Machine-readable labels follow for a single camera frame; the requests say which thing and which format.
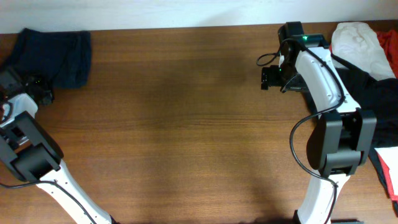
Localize navy blue shorts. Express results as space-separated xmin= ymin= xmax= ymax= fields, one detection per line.
xmin=1 ymin=28 xmax=92 ymax=89

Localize black shorts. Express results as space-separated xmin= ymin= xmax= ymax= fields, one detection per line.
xmin=332 ymin=55 xmax=397 ymax=189

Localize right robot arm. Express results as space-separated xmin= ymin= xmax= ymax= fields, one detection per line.
xmin=261 ymin=34 xmax=377 ymax=223

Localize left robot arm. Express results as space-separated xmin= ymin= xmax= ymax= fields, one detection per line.
xmin=1 ymin=68 xmax=115 ymax=224

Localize white garment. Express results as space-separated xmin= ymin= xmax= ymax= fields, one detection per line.
xmin=331 ymin=22 xmax=395 ymax=81

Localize red garment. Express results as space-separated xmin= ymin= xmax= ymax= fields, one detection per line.
xmin=327 ymin=30 xmax=398 ymax=203

